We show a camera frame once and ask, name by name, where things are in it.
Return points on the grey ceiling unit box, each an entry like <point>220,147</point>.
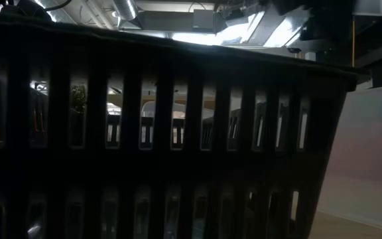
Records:
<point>203,19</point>

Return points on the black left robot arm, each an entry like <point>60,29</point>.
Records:
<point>25,8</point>

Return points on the large black slotted plastic basket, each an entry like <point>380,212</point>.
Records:
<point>191,166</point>

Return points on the small translucent plastic bin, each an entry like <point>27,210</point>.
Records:
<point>370,149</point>

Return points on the silver round ceiling duct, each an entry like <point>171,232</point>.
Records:
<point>124,8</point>

